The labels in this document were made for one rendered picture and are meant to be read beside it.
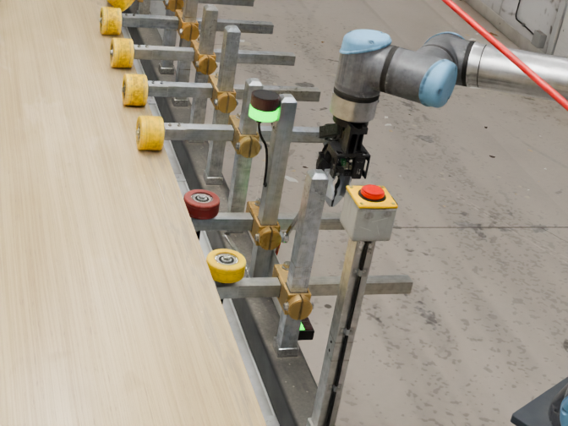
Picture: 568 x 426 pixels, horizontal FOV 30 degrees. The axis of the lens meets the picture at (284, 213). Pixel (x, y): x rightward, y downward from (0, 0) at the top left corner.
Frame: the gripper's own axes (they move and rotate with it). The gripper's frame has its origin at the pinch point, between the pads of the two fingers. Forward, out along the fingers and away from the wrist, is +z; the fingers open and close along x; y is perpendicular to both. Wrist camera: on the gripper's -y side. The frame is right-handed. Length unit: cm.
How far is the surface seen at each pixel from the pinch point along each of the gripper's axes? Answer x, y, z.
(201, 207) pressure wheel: -23.2, -15.1, 10.6
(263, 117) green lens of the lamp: -13.4, -12.1, -12.5
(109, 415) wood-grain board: -51, 50, 11
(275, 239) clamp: -6.9, -10.5, 16.1
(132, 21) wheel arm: -24, -117, 6
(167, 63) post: -8, -138, 27
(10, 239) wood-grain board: -64, -3, 11
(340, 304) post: -9.7, 36.5, 0.8
